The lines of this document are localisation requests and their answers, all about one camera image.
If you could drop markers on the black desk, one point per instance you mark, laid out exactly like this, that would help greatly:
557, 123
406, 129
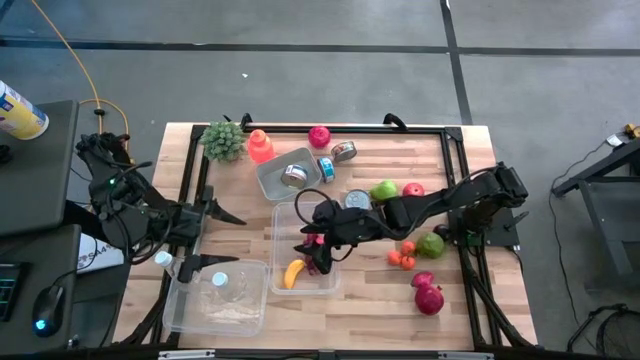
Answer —
30, 190

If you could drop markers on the grey plastic bin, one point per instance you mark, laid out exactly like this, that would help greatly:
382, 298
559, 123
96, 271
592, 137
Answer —
272, 192

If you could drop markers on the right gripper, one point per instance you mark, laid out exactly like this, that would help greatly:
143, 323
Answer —
357, 227

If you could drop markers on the blue label tin can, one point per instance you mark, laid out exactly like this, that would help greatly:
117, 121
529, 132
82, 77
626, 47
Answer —
326, 170

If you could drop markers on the yellow wipes canister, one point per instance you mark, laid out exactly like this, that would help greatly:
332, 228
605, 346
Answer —
20, 112

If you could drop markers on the white power adapter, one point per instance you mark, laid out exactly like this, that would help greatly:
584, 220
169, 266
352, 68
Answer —
614, 140

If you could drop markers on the artificial green plant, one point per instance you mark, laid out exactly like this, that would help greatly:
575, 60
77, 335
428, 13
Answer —
222, 141

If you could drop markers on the silver metal bracket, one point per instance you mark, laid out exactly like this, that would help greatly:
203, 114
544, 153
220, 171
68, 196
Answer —
465, 356
187, 355

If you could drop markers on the large dark red apple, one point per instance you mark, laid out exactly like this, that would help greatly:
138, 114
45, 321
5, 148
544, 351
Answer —
429, 300

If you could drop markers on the clear plastic bottle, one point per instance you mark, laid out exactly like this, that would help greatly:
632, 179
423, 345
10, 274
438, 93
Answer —
220, 279

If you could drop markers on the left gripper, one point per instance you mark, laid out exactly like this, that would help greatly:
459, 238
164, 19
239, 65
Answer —
189, 230

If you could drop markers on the yellow banana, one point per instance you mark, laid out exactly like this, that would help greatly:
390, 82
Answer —
294, 274

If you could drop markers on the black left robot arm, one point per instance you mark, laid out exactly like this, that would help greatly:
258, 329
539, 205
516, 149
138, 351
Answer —
120, 200

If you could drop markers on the clear plastic container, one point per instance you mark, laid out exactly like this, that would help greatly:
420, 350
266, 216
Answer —
240, 320
285, 235

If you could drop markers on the yellow tool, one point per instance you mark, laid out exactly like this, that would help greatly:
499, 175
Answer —
632, 131

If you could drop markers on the black table frame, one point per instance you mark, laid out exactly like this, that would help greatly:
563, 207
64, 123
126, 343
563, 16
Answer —
420, 131

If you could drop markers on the orange tomato cluster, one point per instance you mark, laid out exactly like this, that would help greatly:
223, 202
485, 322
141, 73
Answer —
406, 252

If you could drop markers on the black side table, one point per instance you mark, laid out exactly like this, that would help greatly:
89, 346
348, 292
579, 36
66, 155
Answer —
615, 225

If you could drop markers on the orange plastic bottle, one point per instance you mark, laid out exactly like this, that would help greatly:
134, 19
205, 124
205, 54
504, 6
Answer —
260, 147

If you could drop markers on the small silver tin can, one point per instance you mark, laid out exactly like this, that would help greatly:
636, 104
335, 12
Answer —
294, 176

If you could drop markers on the red orange apple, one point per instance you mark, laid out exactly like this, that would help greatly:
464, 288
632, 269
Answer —
413, 189

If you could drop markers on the wide silver tin can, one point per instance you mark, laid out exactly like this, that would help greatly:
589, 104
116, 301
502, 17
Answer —
357, 198

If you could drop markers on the black computer mouse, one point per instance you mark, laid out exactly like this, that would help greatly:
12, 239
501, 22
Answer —
48, 310

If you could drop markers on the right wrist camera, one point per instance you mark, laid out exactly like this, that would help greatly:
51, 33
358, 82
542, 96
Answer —
325, 210

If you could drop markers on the pale blue round object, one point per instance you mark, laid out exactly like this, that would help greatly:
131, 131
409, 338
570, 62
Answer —
163, 258

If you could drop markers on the backlit black keyboard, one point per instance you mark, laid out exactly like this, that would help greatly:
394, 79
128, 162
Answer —
7, 292

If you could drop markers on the white printed sheet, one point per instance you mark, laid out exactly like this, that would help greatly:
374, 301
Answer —
97, 259

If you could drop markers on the dark green apple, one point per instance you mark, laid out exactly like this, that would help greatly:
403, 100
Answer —
430, 245

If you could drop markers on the black keyboard shelf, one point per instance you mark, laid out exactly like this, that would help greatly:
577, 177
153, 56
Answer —
62, 250

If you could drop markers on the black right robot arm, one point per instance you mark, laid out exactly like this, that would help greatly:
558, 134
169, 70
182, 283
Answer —
450, 200

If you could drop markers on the green pear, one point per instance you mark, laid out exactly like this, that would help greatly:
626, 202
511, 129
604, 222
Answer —
384, 190

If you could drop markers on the green label tin can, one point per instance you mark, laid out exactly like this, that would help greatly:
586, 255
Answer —
344, 151

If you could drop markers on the dark purple plum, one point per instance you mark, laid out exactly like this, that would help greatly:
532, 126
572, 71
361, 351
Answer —
440, 231

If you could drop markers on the purple grape bunch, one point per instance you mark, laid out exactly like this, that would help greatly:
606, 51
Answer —
311, 267

